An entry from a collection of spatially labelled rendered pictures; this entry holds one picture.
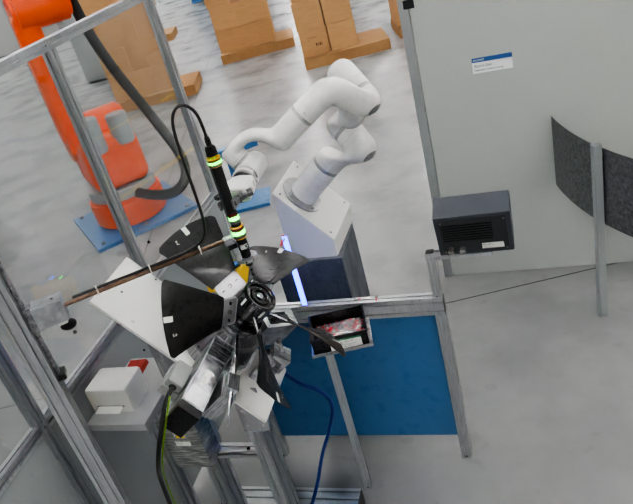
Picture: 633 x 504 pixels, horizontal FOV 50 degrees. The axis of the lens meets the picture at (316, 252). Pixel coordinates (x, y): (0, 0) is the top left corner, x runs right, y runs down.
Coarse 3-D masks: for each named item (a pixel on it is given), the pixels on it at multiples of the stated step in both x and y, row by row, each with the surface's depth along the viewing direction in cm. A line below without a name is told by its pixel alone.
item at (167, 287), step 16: (176, 288) 198; (192, 288) 202; (176, 304) 197; (192, 304) 201; (208, 304) 206; (176, 320) 196; (192, 320) 201; (208, 320) 206; (192, 336) 202; (176, 352) 196
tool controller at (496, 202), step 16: (496, 192) 232; (448, 208) 234; (464, 208) 231; (480, 208) 229; (496, 208) 227; (448, 224) 233; (464, 224) 231; (480, 224) 230; (496, 224) 229; (512, 224) 236; (448, 240) 238; (464, 240) 237; (480, 240) 236; (496, 240) 235; (512, 240) 234
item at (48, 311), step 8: (48, 296) 205; (56, 296) 204; (32, 304) 203; (40, 304) 202; (48, 304) 201; (56, 304) 201; (32, 312) 199; (40, 312) 200; (48, 312) 201; (56, 312) 202; (64, 312) 203; (32, 320) 202; (40, 320) 201; (48, 320) 202; (56, 320) 203; (64, 320) 204; (40, 328) 202
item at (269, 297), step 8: (248, 288) 216; (256, 288) 218; (264, 288) 221; (240, 296) 215; (248, 296) 213; (256, 296) 217; (264, 296) 219; (272, 296) 220; (240, 304) 215; (248, 304) 213; (256, 304) 213; (264, 304) 216; (272, 304) 218; (240, 312) 216; (248, 312) 214; (256, 312) 214; (240, 320) 219; (248, 320) 216; (256, 320) 217; (232, 328) 218; (240, 328) 218; (248, 328) 220
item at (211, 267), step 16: (192, 224) 227; (208, 224) 229; (192, 240) 225; (208, 240) 225; (192, 256) 223; (208, 256) 223; (224, 256) 224; (192, 272) 222; (208, 272) 222; (224, 272) 222
